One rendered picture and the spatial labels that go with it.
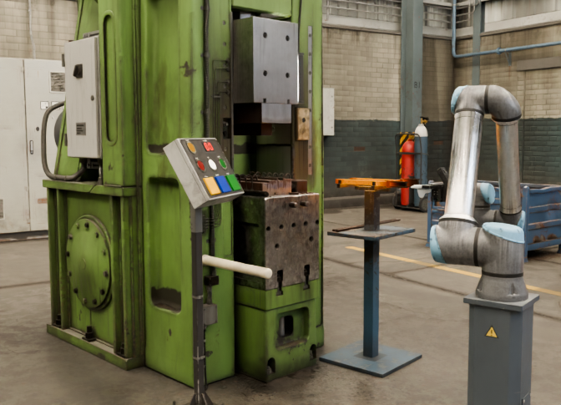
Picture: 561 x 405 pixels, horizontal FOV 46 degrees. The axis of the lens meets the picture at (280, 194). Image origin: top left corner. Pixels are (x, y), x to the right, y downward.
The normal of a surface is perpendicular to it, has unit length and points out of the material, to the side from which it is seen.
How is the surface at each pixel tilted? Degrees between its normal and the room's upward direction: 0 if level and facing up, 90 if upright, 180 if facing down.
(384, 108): 91
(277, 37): 90
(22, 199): 90
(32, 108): 90
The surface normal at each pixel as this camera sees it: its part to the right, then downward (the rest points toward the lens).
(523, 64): -0.84, 0.05
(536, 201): 0.63, 0.07
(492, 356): -0.61, 0.07
